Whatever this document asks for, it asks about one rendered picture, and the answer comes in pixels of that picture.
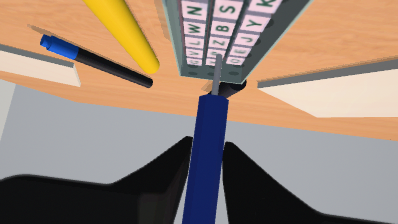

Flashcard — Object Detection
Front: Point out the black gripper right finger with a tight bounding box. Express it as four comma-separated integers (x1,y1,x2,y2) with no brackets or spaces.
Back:
222,142,392,224

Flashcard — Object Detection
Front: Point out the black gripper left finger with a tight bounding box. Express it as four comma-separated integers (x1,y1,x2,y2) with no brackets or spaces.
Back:
0,136,193,224

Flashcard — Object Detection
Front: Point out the grey keyboard with white letter keys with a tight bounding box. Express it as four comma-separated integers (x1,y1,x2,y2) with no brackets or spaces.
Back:
161,0,315,85

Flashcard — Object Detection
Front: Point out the white sheet of paper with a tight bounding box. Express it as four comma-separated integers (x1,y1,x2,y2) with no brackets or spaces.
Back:
0,44,81,87

